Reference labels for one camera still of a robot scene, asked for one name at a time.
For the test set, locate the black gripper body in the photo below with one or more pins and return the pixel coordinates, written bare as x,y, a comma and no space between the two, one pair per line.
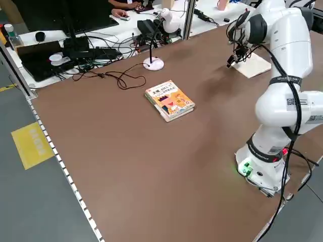
241,52

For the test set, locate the white notebook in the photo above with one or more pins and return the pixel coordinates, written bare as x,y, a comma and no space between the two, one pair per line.
252,68

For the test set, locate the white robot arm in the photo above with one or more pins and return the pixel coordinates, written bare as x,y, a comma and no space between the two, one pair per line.
290,50

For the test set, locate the white side desk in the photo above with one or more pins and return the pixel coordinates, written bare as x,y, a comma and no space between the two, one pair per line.
213,12

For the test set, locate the black power adapter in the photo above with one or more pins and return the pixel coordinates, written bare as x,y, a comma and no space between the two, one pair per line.
198,12
206,18

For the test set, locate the pink cup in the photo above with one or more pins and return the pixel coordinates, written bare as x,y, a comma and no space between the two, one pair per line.
222,4

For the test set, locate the orange illustrated cover book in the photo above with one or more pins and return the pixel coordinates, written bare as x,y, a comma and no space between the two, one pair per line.
171,99

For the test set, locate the white desk lamp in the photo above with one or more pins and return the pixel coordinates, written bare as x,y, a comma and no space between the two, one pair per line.
154,64

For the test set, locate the wooden box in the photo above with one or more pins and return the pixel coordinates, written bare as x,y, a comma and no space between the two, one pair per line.
167,3

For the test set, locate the black ribbed power supply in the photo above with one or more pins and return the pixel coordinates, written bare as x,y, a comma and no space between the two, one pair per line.
146,26

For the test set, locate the pink handheld device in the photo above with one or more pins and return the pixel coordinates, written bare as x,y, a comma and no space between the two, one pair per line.
140,9

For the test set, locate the small white red device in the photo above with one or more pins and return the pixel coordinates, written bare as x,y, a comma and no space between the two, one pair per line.
125,18

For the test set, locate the black keyboard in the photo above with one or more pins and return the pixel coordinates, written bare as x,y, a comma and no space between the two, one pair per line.
101,24

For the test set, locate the black box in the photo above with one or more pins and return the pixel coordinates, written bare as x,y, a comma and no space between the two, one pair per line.
75,46

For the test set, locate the white tape roll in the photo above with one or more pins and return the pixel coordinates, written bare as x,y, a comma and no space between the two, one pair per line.
56,60

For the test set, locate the black monitor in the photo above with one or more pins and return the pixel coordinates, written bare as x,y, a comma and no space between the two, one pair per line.
45,15

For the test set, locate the black round cap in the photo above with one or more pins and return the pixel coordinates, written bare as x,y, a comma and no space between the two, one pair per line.
40,36

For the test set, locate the dark laptop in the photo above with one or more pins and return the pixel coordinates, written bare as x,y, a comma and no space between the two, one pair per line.
38,63

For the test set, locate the yellow floor sticker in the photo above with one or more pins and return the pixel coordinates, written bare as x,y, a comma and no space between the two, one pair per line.
30,146

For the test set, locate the clear bottle with white cap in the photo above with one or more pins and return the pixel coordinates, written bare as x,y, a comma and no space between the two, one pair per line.
10,32

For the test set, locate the aluminium frame post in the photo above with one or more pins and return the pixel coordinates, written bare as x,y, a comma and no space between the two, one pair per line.
188,22
15,75

